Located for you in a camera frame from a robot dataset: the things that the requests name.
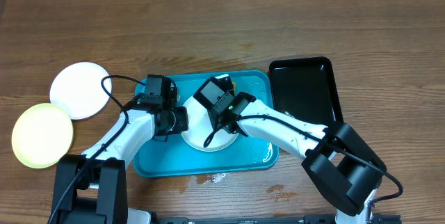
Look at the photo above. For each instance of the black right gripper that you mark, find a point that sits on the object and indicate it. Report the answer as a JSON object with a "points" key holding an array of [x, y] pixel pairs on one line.
{"points": [[217, 119]]}

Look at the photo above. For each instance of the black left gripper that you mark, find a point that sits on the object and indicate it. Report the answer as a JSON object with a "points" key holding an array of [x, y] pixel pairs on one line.
{"points": [[182, 125]]}

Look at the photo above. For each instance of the white plate with sauce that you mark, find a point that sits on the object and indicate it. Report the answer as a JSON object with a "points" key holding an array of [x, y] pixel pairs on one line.
{"points": [[199, 128]]}

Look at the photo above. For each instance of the pink white plate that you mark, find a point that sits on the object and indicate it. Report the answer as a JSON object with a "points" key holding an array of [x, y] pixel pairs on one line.
{"points": [[77, 89]]}

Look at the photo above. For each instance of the yellow plate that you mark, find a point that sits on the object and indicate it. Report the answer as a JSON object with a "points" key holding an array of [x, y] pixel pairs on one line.
{"points": [[42, 135]]}

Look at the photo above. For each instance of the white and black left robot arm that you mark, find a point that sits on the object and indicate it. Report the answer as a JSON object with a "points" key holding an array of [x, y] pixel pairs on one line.
{"points": [[92, 187]]}

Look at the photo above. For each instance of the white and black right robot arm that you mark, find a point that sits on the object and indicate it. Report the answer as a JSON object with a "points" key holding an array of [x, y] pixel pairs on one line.
{"points": [[344, 169]]}

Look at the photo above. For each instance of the teal plastic tray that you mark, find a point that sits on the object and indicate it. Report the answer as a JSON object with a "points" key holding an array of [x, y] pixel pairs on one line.
{"points": [[176, 157]]}

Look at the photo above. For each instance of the black plastic tray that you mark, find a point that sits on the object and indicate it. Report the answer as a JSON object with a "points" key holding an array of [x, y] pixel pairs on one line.
{"points": [[306, 89]]}

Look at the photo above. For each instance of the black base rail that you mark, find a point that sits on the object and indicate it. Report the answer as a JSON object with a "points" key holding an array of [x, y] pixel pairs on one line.
{"points": [[308, 219]]}

